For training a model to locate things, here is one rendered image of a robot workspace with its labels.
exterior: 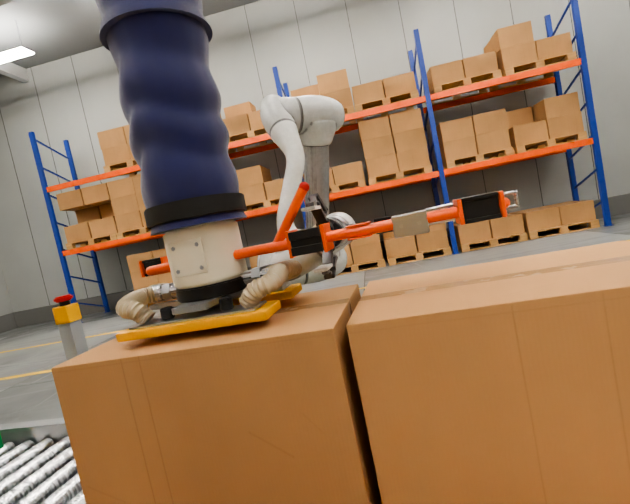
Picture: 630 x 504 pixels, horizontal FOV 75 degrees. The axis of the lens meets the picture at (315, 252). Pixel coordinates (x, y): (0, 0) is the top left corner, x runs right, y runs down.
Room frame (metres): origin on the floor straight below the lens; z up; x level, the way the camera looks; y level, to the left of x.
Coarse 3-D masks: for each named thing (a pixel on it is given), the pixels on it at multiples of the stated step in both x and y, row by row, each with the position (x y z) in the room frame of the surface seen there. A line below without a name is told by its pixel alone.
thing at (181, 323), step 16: (224, 304) 0.83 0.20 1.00; (240, 304) 0.87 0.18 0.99; (272, 304) 0.82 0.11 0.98; (160, 320) 0.87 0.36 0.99; (176, 320) 0.83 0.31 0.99; (192, 320) 0.82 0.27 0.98; (208, 320) 0.80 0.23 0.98; (224, 320) 0.79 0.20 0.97; (240, 320) 0.78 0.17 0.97; (256, 320) 0.77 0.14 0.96; (128, 336) 0.84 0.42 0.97; (144, 336) 0.83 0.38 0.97
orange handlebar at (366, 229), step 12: (432, 216) 0.80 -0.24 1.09; (444, 216) 0.80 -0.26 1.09; (456, 216) 0.80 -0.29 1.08; (348, 228) 0.85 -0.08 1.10; (360, 228) 0.84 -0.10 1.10; (372, 228) 0.83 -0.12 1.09; (384, 228) 0.82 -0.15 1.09; (336, 240) 0.85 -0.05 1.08; (348, 240) 0.84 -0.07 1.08; (240, 252) 0.90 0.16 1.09; (252, 252) 0.89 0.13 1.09; (264, 252) 0.89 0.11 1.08; (168, 264) 0.94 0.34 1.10
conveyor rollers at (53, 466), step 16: (16, 448) 1.42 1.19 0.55; (32, 448) 1.39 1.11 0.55; (48, 448) 1.36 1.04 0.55; (64, 448) 1.39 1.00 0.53; (0, 464) 1.35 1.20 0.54; (16, 464) 1.31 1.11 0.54; (32, 464) 1.28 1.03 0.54; (48, 464) 1.25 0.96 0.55; (64, 464) 1.28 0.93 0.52; (0, 480) 1.25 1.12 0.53; (16, 480) 1.21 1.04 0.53; (32, 480) 1.18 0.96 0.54; (48, 480) 1.14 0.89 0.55; (64, 480) 1.17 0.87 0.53; (0, 496) 1.16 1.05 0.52; (16, 496) 1.12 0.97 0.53; (32, 496) 1.08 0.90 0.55; (48, 496) 1.11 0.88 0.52; (64, 496) 1.07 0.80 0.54; (80, 496) 1.03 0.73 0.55
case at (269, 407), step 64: (320, 320) 0.76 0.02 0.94; (64, 384) 0.82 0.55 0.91; (128, 384) 0.78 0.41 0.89; (192, 384) 0.75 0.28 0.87; (256, 384) 0.72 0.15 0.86; (320, 384) 0.70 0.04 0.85; (128, 448) 0.79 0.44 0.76; (192, 448) 0.76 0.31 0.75; (256, 448) 0.73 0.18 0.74; (320, 448) 0.70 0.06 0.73
